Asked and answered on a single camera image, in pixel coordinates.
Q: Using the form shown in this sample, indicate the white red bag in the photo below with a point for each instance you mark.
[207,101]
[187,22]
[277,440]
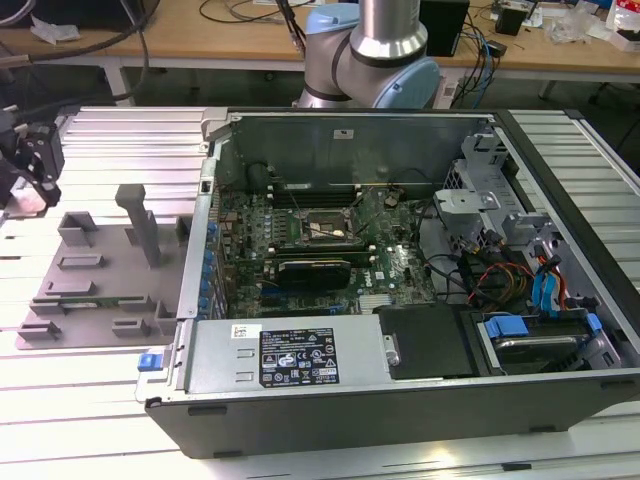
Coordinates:
[625,25]

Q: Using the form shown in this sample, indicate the green loose RAM stick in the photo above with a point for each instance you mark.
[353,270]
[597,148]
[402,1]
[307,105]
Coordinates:
[90,302]

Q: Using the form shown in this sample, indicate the white crumpled plastic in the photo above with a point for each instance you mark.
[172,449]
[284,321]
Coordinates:
[52,30]

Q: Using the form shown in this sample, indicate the black power adapter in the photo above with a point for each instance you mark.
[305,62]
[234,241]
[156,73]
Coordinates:
[496,47]

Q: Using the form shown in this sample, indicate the grey parts rack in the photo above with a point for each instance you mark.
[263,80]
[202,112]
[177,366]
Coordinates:
[110,280]

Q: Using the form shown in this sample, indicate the blue case latch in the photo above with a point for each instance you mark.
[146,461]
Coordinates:
[149,361]

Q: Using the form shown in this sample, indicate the black grey PC case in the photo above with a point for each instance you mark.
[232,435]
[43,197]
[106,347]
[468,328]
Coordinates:
[350,425]

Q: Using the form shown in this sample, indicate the black tower box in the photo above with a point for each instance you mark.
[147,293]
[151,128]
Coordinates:
[445,27]

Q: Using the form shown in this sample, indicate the thin steel locking lever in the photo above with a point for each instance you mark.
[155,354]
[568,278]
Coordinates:
[300,208]

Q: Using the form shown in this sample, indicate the blue expansion slot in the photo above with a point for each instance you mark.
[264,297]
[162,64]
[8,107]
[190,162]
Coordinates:
[271,290]

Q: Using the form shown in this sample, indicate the RAM slot white latches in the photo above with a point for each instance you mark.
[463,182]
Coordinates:
[315,186]
[315,197]

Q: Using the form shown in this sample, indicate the CPU socket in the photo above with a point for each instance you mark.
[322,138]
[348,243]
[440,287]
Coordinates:
[327,227]

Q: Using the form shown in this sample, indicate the silver chipset heatsink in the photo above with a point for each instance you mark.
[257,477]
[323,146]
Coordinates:
[377,302]

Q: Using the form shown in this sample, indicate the hard disk in blue carrier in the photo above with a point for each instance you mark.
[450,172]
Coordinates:
[530,345]

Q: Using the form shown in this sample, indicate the grey power supply unit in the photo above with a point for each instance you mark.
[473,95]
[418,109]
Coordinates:
[220,350]

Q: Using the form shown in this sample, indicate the grey metal drive cage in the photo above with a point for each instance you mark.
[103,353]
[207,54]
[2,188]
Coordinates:
[465,200]

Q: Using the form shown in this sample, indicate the clear plastic bag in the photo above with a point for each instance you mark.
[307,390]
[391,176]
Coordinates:
[570,25]

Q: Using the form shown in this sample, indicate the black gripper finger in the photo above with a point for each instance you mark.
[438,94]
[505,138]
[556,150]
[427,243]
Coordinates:
[42,150]

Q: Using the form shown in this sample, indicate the green motherboard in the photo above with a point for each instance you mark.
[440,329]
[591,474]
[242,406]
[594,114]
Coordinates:
[400,235]

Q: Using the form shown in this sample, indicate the black graphics card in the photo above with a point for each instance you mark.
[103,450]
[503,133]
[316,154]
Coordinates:
[315,272]

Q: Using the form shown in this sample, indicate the wooden desk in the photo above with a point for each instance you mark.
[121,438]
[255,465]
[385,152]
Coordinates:
[200,42]

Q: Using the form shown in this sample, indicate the black plastic cover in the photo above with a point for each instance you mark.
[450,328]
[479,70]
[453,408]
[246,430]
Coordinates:
[425,340]

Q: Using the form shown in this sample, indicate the small black box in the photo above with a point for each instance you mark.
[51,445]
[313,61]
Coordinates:
[510,22]

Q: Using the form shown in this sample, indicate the large black box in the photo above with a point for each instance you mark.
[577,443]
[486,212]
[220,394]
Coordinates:
[90,15]

